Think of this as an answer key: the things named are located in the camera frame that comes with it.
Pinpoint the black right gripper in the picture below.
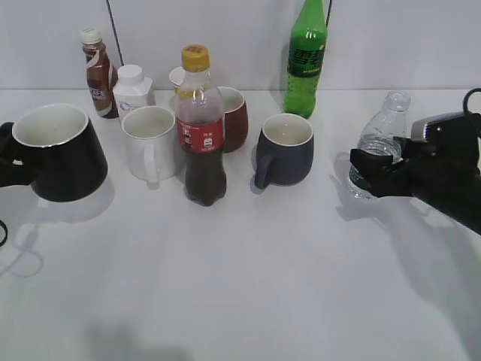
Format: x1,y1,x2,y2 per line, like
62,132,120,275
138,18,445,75
349,113,480,234

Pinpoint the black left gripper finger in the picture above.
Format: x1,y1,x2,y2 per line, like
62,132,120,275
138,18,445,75
1,122,40,187

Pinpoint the clear cestbon water bottle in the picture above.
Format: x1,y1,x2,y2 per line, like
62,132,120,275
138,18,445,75
346,90,411,200

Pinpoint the black ceramic mug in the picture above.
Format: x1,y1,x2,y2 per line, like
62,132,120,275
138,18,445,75
11,104,108,202

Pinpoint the dark blue ceramic mug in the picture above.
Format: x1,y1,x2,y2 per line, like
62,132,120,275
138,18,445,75
254,114,314,190

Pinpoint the brown nescafe coffee bottle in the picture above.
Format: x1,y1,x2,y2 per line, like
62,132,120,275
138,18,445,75
80,27,119,119

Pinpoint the white ceramic mug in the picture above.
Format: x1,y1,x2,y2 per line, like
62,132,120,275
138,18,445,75
121,106,180,184

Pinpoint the white square milk bottle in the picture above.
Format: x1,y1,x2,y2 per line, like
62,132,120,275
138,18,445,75
113,65,156,119

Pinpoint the green sprite bottle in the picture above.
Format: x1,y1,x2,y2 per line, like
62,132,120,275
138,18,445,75
283,0,328,119

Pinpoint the red ceramic mug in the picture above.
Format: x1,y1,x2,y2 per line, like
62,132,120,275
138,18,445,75
219,86,249,153

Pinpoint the yellow bottle white cap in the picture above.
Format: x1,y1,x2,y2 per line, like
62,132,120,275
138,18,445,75
169,66,185,111

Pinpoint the cola bottle yellow cap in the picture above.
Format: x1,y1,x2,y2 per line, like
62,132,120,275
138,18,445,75
175,44,226,206

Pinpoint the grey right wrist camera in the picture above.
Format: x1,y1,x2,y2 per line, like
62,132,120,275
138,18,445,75
410,112,470,144

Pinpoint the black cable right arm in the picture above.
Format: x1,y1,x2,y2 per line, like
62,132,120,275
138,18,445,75
461,87,481,177

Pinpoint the black cable on wall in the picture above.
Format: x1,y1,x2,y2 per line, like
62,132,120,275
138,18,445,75
105,0,125,67

